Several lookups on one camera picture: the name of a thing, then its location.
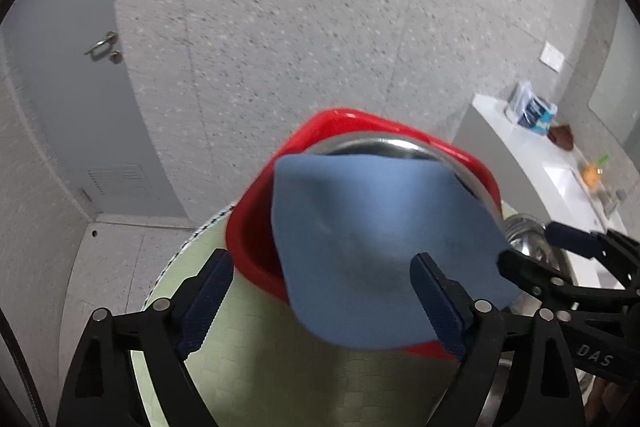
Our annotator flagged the door vent grille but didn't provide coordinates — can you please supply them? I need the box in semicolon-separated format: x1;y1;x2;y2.
86;164;151;200

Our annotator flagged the white counter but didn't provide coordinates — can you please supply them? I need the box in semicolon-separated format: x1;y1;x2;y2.
452;93;640;293

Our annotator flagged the steel bowl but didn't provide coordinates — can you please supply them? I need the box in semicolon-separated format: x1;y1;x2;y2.
500;214;581;289
307;134;503;228

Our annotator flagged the white sink basin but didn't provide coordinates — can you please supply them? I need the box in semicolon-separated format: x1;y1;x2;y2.
542;164;601;228

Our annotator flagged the brown object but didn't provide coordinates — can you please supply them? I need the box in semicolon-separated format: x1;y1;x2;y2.
547;124;576;152

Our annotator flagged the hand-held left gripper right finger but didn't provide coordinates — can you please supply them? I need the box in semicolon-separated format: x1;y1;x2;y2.
409;252;586;427

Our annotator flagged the grey door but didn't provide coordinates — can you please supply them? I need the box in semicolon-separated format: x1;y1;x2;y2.
0;0;188;222

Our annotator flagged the black strap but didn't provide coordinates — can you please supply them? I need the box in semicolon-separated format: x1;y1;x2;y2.
0;307;51;427

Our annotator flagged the metal door handle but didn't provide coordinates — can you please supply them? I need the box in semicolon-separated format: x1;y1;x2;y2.
84;31;119;58

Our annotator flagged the orange bottle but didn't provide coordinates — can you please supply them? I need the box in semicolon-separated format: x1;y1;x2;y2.
580;153;612;186

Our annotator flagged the wall mirror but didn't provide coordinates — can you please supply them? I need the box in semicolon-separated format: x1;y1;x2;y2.
587;0;640;148

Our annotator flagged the clear plastic package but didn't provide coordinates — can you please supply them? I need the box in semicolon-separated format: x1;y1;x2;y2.
504;81;558;136

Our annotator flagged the metal faucet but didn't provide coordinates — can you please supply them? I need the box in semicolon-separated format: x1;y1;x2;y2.
600;187;628;216

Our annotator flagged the red plastic basin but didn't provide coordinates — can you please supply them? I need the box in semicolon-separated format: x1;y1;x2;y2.
225;108;502;363

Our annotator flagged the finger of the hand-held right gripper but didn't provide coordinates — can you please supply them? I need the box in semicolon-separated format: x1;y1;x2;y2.
496;248;582;309
544;221;640;289

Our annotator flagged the white wall plate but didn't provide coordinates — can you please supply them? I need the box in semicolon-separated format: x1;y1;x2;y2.
540;41;567;72

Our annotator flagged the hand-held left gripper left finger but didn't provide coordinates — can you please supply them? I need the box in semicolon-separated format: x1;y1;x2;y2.
56;248;236;427

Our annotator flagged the blue cloth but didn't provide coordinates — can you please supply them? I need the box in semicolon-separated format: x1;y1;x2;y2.
270;154;523;352

